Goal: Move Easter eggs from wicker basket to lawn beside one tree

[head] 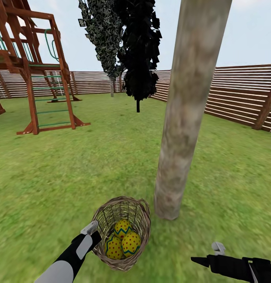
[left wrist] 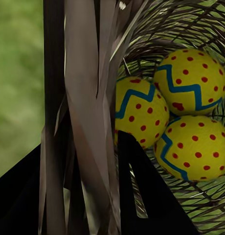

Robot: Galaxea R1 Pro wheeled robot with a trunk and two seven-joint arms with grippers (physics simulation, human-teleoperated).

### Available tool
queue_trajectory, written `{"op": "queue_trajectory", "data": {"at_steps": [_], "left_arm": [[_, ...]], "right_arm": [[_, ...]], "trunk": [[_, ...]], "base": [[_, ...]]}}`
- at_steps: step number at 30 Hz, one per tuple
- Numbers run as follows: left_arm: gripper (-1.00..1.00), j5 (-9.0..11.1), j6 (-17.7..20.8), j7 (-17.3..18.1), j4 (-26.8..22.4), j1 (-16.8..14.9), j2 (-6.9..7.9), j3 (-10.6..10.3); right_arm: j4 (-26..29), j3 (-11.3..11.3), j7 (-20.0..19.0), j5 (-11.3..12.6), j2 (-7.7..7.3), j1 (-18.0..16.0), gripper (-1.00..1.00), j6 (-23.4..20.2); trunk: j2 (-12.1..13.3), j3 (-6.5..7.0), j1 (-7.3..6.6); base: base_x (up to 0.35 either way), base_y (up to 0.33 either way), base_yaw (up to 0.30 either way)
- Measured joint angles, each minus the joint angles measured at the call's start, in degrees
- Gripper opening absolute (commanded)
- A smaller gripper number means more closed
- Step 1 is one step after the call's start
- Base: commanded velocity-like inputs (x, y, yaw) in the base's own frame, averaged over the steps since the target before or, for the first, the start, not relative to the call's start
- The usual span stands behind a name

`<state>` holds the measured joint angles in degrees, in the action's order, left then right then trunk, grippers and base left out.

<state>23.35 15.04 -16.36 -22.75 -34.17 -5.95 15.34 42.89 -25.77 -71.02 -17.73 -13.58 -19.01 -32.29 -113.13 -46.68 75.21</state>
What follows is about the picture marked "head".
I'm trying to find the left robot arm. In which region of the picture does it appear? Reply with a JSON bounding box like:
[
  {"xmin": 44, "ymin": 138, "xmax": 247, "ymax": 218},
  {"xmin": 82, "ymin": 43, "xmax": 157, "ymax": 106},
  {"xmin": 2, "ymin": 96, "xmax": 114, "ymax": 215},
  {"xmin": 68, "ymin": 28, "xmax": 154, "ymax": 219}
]
[{"xmin": 33, "ymin": 221, "xmax": 102, "ymax": 283}]

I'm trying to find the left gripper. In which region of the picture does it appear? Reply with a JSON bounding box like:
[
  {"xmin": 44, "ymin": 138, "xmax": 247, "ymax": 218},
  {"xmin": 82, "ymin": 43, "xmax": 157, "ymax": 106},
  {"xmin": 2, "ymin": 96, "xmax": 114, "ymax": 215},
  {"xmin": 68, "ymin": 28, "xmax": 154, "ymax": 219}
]
[{"xmin": 89, "ymin": 231, "xmax": 102, "ymax": 252}]

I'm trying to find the wicker basket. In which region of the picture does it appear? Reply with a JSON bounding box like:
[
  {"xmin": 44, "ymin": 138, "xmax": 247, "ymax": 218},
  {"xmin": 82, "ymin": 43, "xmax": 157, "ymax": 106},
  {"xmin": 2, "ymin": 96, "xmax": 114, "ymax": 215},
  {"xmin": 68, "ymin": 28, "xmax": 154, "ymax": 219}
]
[{"xmin": 89, "ymin": 196, "xmax": 151, "ymax": 272}]

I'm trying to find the easter egg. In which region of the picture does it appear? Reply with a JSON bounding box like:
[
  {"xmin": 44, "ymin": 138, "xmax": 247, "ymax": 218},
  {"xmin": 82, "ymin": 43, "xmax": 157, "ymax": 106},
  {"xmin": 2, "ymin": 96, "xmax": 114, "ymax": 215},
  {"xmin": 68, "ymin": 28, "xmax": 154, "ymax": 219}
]
[
  {"xmin": 104, "ymin": 236, "xmax": 123, "ymax": 259},
  {"xmin": 114, "ymin": 219, "xmax": 132, "ymax": 241},
  {"xmin": 121, "ymin": 231, "xmax": 141, "ymax": 257}
]

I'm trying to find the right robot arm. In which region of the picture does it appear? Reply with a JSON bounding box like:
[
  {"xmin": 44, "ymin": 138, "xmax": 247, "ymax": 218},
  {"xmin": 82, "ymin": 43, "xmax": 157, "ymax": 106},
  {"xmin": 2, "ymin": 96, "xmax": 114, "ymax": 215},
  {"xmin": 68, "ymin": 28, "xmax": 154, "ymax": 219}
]
[{"xmin": 191, "ymin": 242, "xmax": 271, "ymax": 283}]

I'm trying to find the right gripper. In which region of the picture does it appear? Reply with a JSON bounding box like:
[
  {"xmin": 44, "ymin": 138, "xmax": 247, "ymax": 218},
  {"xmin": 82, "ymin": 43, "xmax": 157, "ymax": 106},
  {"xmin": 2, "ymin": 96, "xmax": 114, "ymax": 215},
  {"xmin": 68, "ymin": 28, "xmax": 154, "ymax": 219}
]
[{"xmin": 191, "ymin": 254, "xmax": 239, "ymax": 279}]

